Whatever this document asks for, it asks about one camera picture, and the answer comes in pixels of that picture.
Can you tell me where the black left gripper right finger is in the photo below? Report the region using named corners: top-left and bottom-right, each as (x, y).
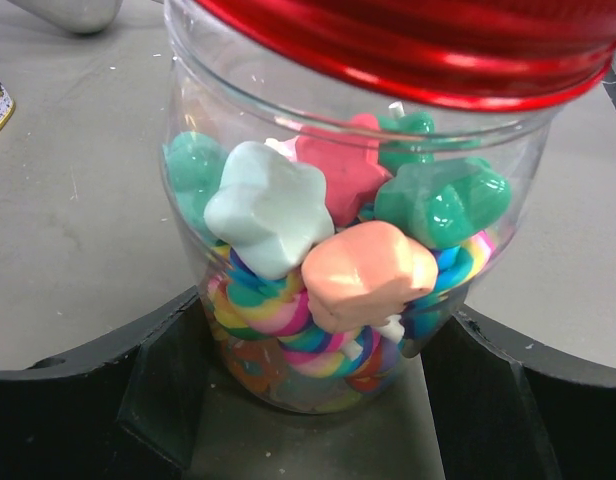
top-left (422, 307), bottom-right (616, 479)

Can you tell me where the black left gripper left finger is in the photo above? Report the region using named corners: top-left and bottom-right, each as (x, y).
top-left (0, 288), bottom-right (208, 479)

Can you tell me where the clear plastic jar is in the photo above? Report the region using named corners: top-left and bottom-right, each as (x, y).
top-left (160, 1), bottom-right (557, 414)

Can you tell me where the red jar lid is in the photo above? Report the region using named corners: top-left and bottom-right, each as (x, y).
top-left (201, 1), bottom-right (616, 113)

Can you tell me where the silver metal scoop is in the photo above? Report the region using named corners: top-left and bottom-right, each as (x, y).
top-left (8, 0), bottom-right (123, 35)

